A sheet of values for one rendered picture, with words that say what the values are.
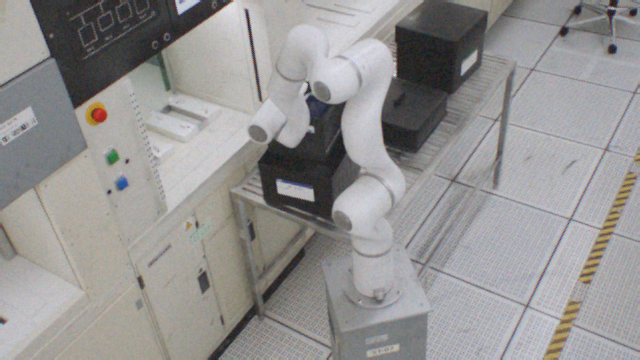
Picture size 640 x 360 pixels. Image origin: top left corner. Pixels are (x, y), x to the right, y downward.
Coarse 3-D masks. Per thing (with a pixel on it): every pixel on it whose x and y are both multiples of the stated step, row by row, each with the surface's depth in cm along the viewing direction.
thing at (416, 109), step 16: (400, 80) 272; (400, 96) 259; (416, 96) 262; (432, 96) 262; (384, 112) 256; (400, 112) 255; (416, 112) 254; (432, 112) 254; (384, 128) 253; (400, 128) 249; (416, 128) 247; (432, 128) 260; (400, 144) 254; (416, 144) 250
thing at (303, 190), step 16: (336, 144) 245; (272, 160) 238; (288, 160) 252; (304, 160) 253; (336, 160) 248; (352, 160) 235; (272, 176) 228; (288, 176) 225; (304, 176) 222; (320, 176) 245; (336, 176) 222; (352, 176) 239; (272, 192) 234; (288, 192) 230; (304, 192) 227; (320, 192) 224; (336, 192) 226; (304, 208) 232; (320, 208) 229
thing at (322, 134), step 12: (336, 108) 218; (312, 120) 210; (324, 120) 208; (336, 120) 221; (312, 132) 213; (324, 132) 212; (336, 132) 223; (276, 144) 223; (300, 144) 219; (312, 144) 217; (324, 144) 215; (288, 156) 227; (300, 156) 222; (312, 156) 220; (324, 156) 218; (312, 168) 224
